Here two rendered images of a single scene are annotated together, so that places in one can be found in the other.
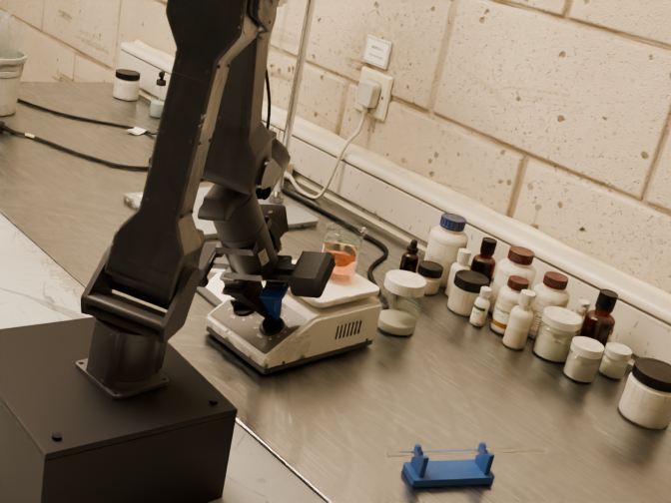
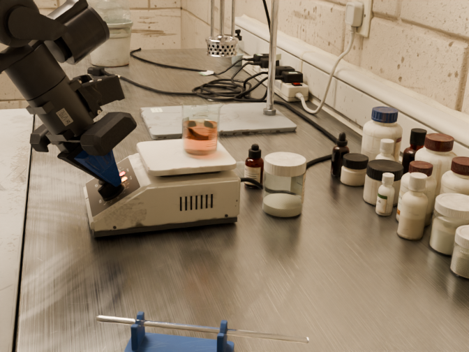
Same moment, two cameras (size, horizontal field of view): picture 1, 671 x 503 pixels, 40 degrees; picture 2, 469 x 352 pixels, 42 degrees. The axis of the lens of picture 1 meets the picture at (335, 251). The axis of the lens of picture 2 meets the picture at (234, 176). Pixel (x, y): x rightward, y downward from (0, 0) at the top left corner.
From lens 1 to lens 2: 0.68 m
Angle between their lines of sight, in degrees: 28
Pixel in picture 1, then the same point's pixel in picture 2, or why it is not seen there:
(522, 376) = (390, 265)
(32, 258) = (15, 146)
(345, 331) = (193, 204)
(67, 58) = not seen: hidden behind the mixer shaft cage
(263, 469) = not seen: outside the picture
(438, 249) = (367, 141)
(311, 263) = (102, 122)
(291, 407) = (87, 267)
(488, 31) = not seen: outside the picture
